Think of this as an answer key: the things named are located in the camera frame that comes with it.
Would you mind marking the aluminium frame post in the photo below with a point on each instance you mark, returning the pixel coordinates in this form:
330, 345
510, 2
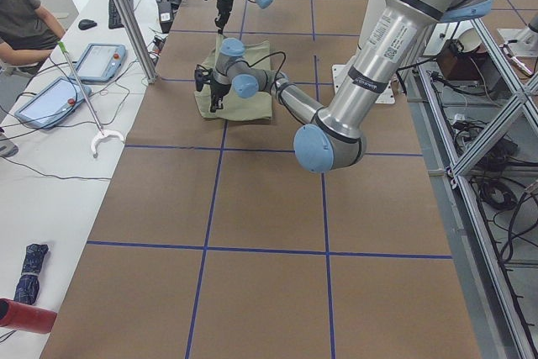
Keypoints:
136, 40

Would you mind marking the black computer mouse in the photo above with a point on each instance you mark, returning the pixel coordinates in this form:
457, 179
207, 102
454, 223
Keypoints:
85, 24

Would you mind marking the black power adapter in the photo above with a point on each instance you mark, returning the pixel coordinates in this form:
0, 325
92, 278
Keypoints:
165, 16

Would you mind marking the blue teach pendant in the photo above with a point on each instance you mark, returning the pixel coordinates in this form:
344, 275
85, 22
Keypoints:
52, 104
99, 63

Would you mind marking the olive green long-sleeve shirt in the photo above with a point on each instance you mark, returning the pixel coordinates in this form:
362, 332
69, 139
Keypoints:
235, 108

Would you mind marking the aluminium frame rail structure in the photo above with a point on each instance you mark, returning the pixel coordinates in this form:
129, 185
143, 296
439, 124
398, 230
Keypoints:
476, 109

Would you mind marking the near blue teach pendant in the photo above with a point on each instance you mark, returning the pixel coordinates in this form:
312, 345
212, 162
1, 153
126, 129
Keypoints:
52, 104

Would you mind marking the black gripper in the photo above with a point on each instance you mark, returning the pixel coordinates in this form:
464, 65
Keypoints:
218, 91
222, 9

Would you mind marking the far blue teach pendant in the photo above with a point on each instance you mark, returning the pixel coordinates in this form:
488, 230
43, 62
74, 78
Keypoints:
99, 63

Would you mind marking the folded dark blue umbrella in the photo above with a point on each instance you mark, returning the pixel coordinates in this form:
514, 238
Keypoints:
28, 286

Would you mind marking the reacher grabber stick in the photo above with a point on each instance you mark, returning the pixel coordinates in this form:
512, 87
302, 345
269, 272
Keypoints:
102, 133

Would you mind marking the person in dark shirt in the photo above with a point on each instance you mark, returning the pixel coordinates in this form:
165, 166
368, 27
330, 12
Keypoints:
29, 33

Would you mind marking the red cylinder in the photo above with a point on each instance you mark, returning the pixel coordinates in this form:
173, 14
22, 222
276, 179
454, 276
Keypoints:
25, 317

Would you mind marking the black keyboard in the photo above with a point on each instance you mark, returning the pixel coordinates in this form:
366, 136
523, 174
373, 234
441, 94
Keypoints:
114, 18

